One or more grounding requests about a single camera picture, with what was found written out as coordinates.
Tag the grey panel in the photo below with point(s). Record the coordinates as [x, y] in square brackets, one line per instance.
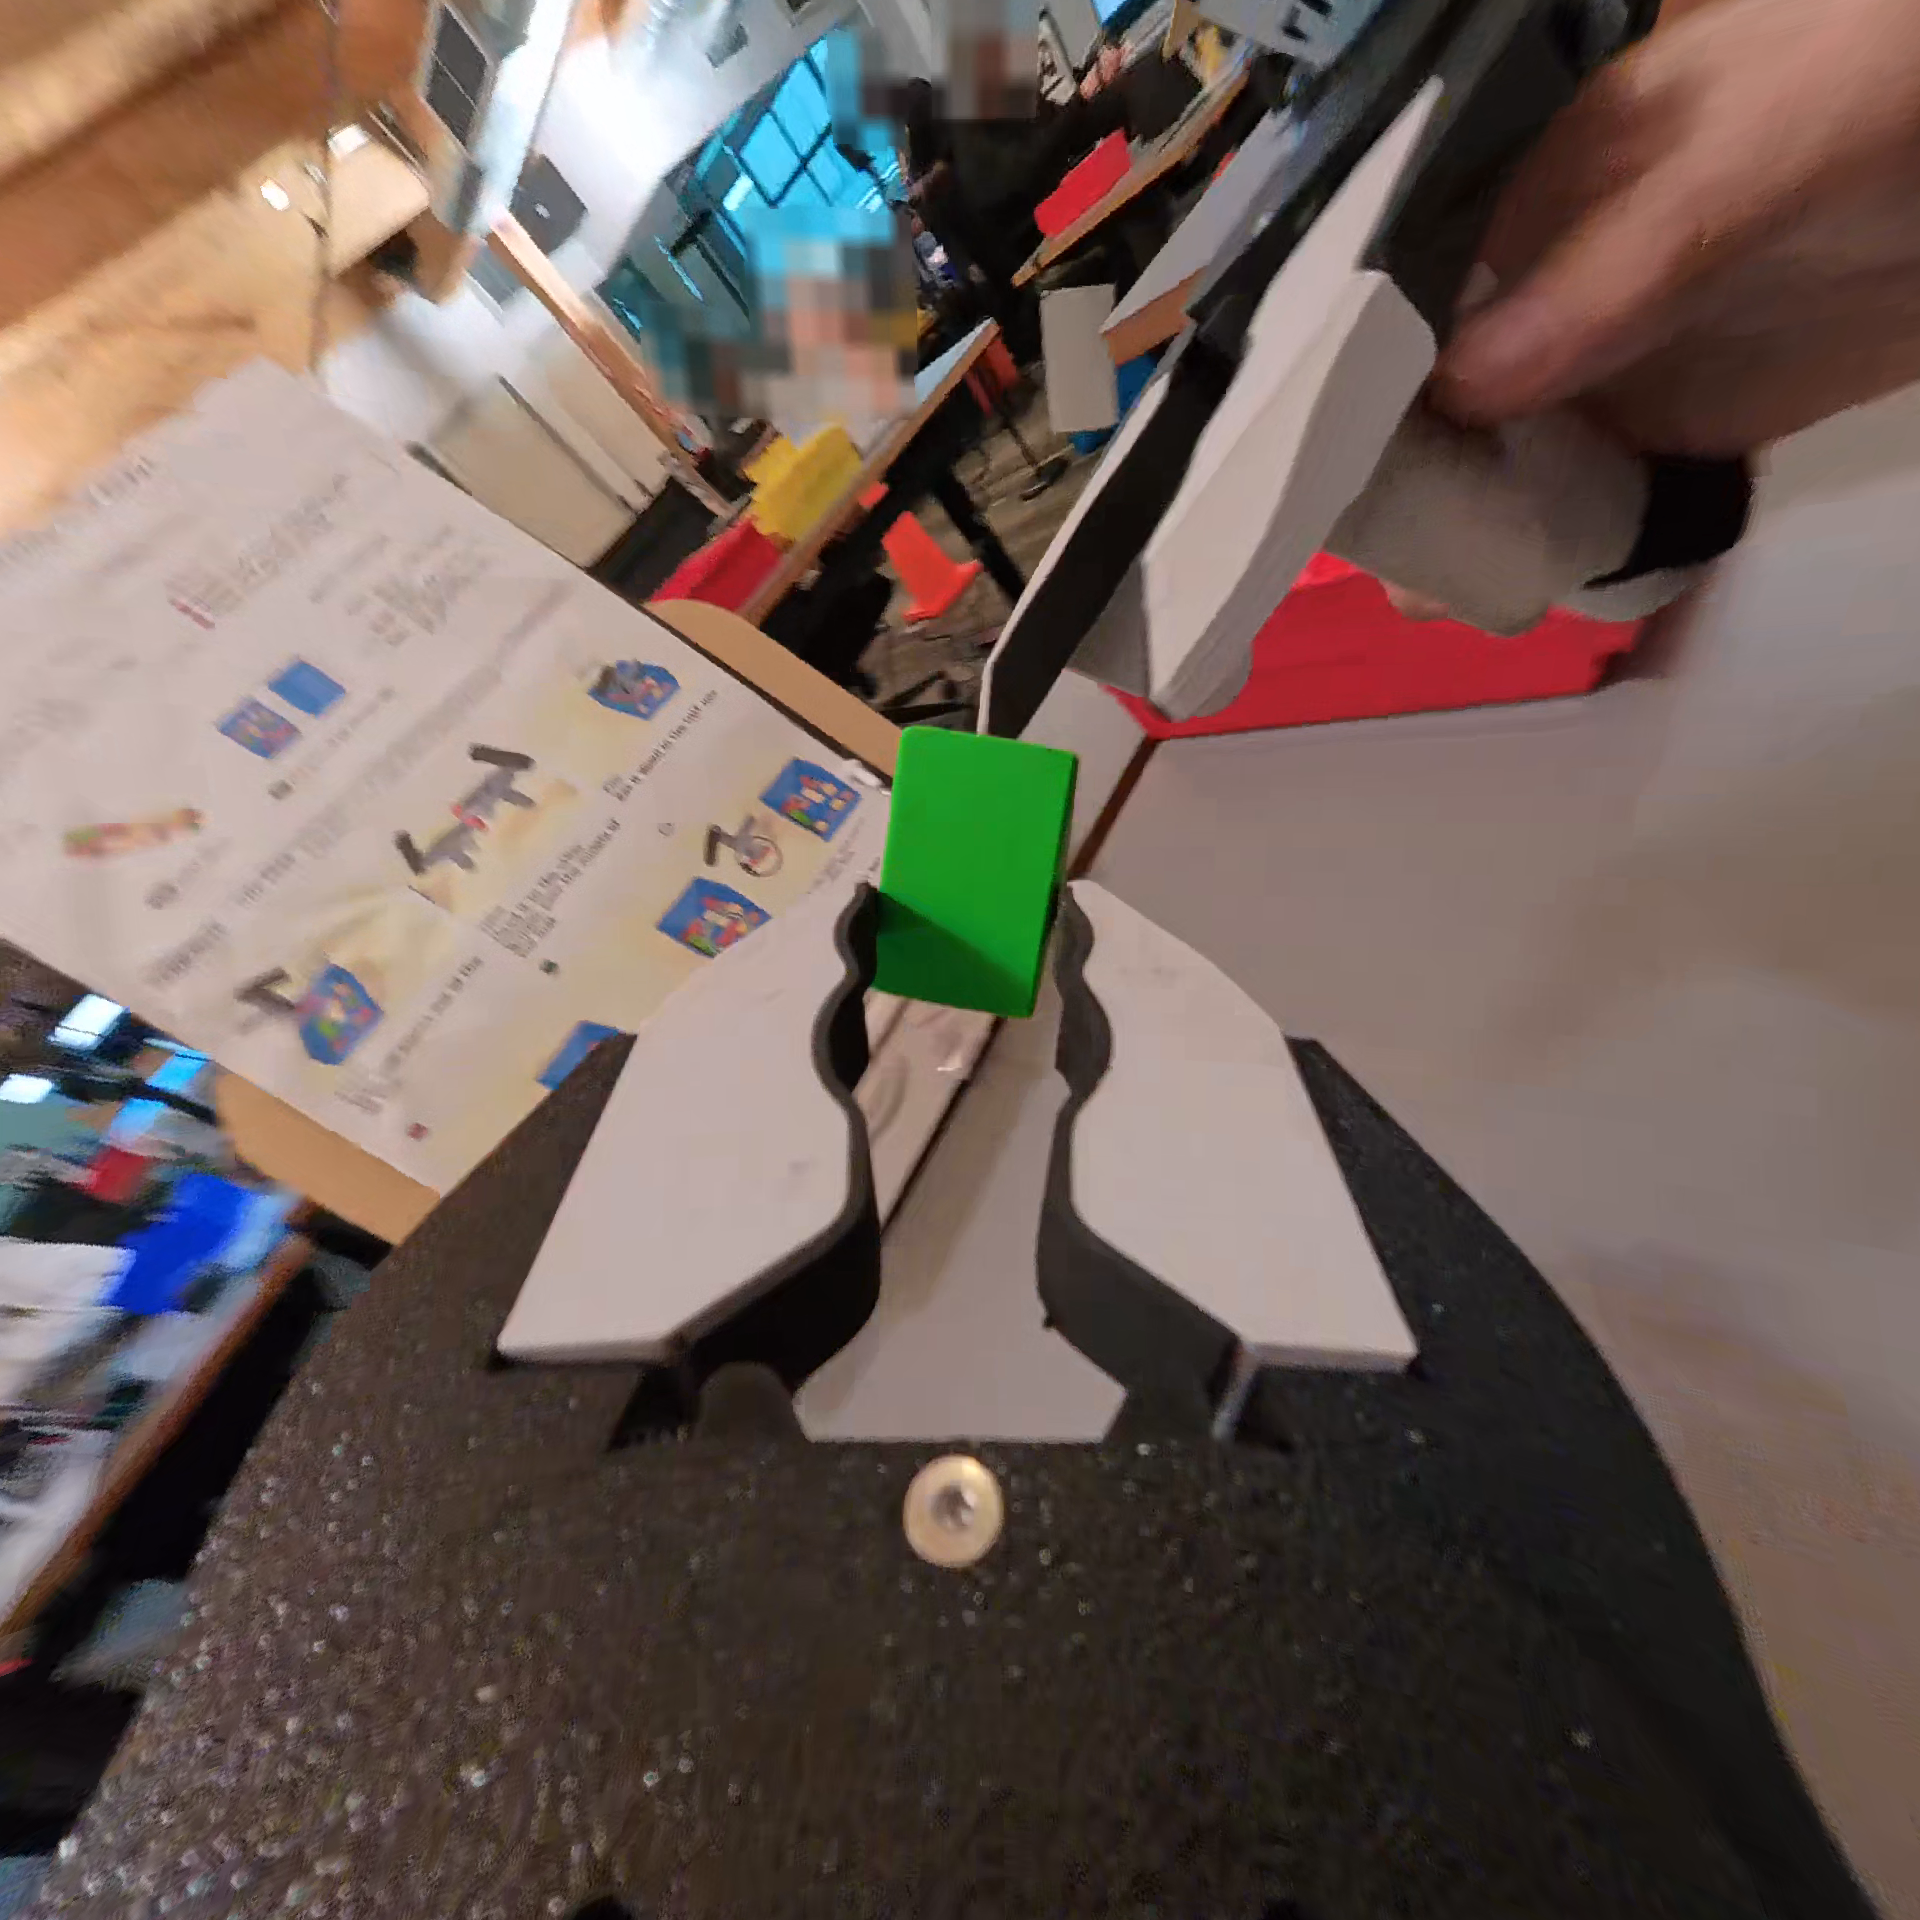
[1080, 361]

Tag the instruction sheet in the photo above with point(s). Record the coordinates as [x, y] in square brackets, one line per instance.
[376, 721]

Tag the wooden board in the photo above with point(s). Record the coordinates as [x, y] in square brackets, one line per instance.
[323, 1171]

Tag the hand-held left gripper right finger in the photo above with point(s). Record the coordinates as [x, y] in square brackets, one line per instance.
[1200, 1171]

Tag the person's right hand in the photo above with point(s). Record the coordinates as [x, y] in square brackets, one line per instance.
[1740, 226]

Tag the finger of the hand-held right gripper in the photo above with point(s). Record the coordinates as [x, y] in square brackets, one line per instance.
[1305, 211]
[1290, 481]

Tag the green block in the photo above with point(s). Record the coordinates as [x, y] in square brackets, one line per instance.
[974, 855]

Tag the orange traffic cone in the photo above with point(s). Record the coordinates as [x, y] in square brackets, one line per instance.
[926, 571]

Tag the yellow box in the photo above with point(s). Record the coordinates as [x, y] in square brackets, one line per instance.
[802, 481]

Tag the red box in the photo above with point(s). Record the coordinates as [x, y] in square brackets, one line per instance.
[1084, 183]

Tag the red plastic bin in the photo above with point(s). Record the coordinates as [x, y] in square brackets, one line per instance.
[1411, 662]

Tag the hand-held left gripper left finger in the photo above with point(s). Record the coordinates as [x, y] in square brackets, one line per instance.
[704, 1171]

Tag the wooden work table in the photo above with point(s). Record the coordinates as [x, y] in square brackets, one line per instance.
[1140, 181]
[901, 435]

